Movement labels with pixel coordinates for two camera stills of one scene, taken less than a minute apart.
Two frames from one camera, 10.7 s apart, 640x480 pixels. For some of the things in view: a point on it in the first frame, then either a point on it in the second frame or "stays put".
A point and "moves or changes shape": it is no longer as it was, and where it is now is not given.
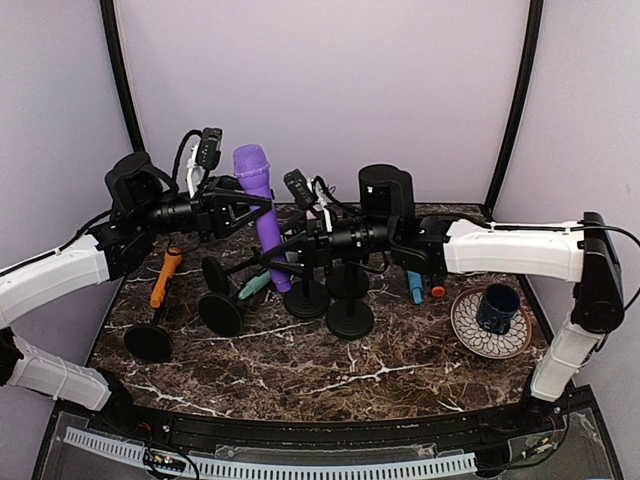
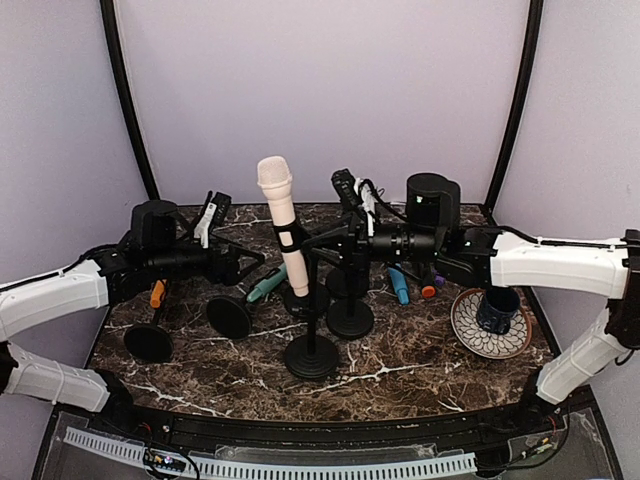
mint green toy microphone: x=251 y=287 → x=268 y=284
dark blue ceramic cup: x=498 y=306 stays put
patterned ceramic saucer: x=476 y=341 stays put
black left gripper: x=216 y=207 → x=229 y=274
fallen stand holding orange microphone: x=149 y=342 stays put
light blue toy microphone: x=416 y=284 → x=400 y=285
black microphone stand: x=350 y=318 stays put
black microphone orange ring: x=438 y=289 → x=428 y=290
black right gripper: x=316 y=234 → x=352 y=240
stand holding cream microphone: x=218 y=276 moves or changes shape
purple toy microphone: x=252 y=167 → x=439 y=278
